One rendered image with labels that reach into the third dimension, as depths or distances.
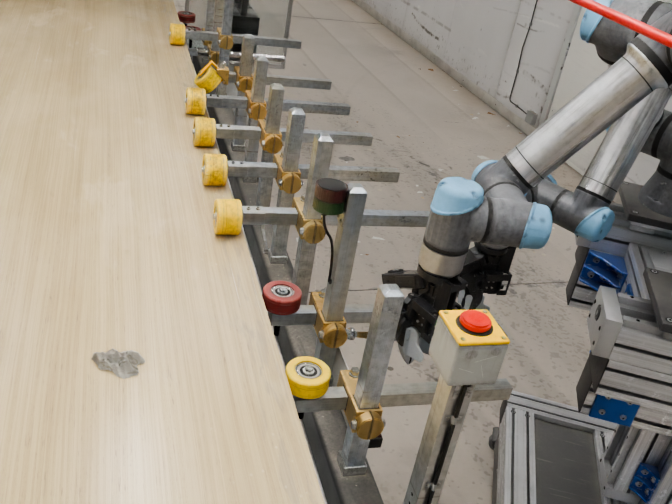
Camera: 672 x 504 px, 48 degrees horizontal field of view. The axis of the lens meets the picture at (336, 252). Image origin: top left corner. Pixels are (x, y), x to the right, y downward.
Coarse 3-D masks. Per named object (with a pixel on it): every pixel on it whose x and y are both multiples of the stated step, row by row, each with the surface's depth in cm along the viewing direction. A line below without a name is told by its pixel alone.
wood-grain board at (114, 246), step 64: (0, 0) 308; (64, 0) 324; (128, 0) 342; (0, 64) 242; (64, 64) 252; (128, 64) 263; (192, 64) 274; (0, 128) 199; (64, 128) 206; (128, 128) 213; (192, 128) 221; (0, 192) 170; (64, 192) 174; (128, 192) 179; (192, 192) 185; (0, 256) 147; (64, 256) 151; (128, 256) 155; (192, 256) 159; (0, 320) 130; (64, 320) 133; (128, 320) 136; (192, 320) 139; (256, 320) 142; (0, 384) 117; (64, 384) 119; (128, 384) 121; (192, 384) 124; (256, 384) 126; (0, 448) 106; (64, 448) 108; (128, 448) 110; (192, 448) 112; (256, 448) 114
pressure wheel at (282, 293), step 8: (264, 288) 151; (272, 288) 152; (280, 288) 151; (288, 288) 153; (296, 288) 153; (264, 296) 150; (272, 296) 149; (280, 296) 150; (288, 296) 150; (296, 296) 150; (272, 304) 149; (280, 304) 148; (288, 304) 149; (296, 304) 150; (272, 312) 150; (280, 312) 149; (288, 312) 150
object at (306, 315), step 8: (352, 304) 160; (360, 304) 160; (368, 304) 161; (296, 312) 154; (304, 312) 154; (312, 312) 155; (344, 312) 157; (352, 312) 157; (360, 312) 158; (368, 312) 158; (272, 320) 153; (280, 320) 153; (288, 320) 154; (296, 320) 155; (304, 320) 155; (312, 320) 156; (352, 320) 158; (360, 320) 159; (368, 320) 159
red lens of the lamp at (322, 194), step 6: (318, 180) 138; (318, 186) 136; (318, 192) 136; (324, 192) 135; (330, 192) 135; (336, 192) 135; (342, 192) 135; (318, 198) 136; (324, 198) 136; (330, 198) 135; (336, 198) 135; (342, 198) 136
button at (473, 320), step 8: (464, 312) 94; (472, 312) 94; (480, 312) 95; (464, 320) 93; (472, 320) 93; (480, 320) 93; (488, 320) 93; (472, 328) 92; (480, 328) 92; (488, 328) 93
